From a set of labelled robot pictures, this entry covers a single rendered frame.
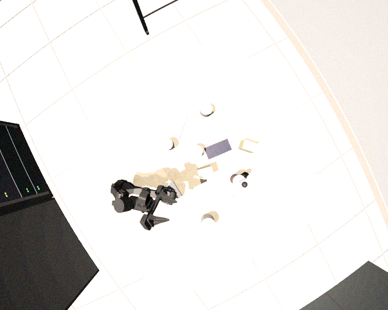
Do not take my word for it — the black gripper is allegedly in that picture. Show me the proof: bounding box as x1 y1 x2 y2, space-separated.
136 185 177 230

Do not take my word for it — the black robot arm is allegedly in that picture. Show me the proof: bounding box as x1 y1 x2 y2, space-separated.
110 180 176 213

